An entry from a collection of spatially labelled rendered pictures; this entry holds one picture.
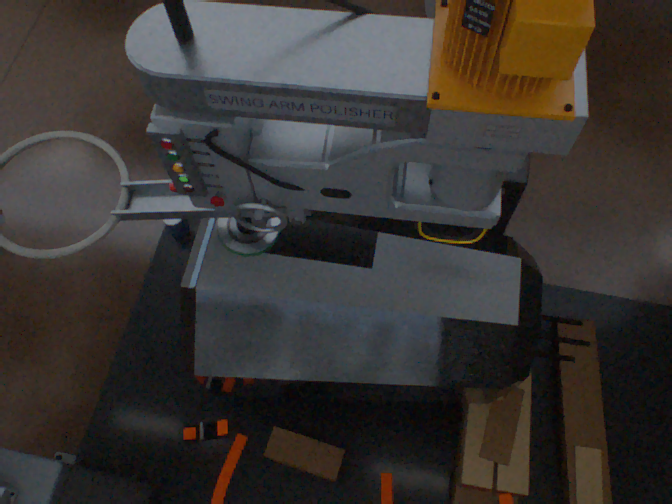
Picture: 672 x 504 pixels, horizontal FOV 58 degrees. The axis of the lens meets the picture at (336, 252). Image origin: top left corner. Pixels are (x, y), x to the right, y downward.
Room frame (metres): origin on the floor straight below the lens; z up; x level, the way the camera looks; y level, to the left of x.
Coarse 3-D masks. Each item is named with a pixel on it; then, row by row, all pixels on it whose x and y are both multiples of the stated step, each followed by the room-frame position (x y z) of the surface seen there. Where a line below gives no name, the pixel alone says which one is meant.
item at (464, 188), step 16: (432, 176) 0.84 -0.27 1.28; (448, 176) 0.79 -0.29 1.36; (464, 176) 0.77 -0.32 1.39; (480, 176) 0.76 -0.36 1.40; (496, 176) 0.77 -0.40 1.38; (448, 192) 0.78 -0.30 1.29; (464, 192) 0.76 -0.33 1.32; (480, 192) 0.76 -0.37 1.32; (496, 192) 0.78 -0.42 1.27; (464, 208) 0.76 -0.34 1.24
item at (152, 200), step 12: (156, 180) 1.11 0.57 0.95; (168, 180) 1.10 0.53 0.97; (132, 192) 1.11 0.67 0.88; (144, 192) 1.10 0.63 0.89; (156, 192) 1.09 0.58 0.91; (168, 192) 1.08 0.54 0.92; (132, 204) 1.06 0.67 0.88; (144, 204) 1.05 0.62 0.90; (156, 204) 1.04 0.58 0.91; (168, 204) 1.03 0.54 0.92; (180, 204) 1.02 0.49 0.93; (120, 216) 1.01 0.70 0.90; (132, 216) 1.00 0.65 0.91; (144, 216) 0.99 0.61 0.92; (156, 216) 0.98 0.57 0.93; (168, 216) 0.98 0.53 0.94; (180, 216) 0.97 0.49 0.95; (192, 216) 0.96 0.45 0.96; (204, 216) 0.95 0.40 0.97; (216, 216) 0.94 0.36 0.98; (228, 216) 0.93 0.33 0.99
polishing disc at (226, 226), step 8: (224, 224) 0.99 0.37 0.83; (232, 224) 0.99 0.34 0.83; (272, 224) 0.98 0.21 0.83; (224, 232) 0.96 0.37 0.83; (232, 232) 0.96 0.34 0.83; (256, 232) 0.95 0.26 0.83; (224, 240) 0.93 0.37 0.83; (232, 240) 0.93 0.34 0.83; (240, 240) 0.93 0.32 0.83; (248, 240) 0.93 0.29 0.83; (256, 240) 0.92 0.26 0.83; (264, 240) 0.92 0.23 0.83; (272, 240) 0.92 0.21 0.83; (232, 248) 0.90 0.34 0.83; (240, 248) 0.90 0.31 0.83; (248, 248) 0.90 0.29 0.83; (256, 248) 0.89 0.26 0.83; (264, 248) 0.89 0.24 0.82
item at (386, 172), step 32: (288, 128) 0.96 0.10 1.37; (320, 128) 0.95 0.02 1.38; (352, 128) 0.90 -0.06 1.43; (256, 160) 0.88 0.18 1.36; (288, 160) 0.86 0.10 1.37; (320, 160) 0.85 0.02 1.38; (352, 160) 0.82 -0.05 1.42; (384, 160) 0.80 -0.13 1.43; (416, 160) 0.78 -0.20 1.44; (448, 160) 0.77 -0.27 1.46; (480, 160) 0.76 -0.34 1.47; (512, 160) 0.74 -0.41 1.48; (256, 192) 0.87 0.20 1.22; (288, 192) 0.85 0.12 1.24; (320, 192) 0.83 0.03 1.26; (352, 192) 0.82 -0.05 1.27; (384, 192) 0.80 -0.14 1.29; (416, 192) 0.83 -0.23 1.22; (480, 224) 0.75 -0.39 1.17
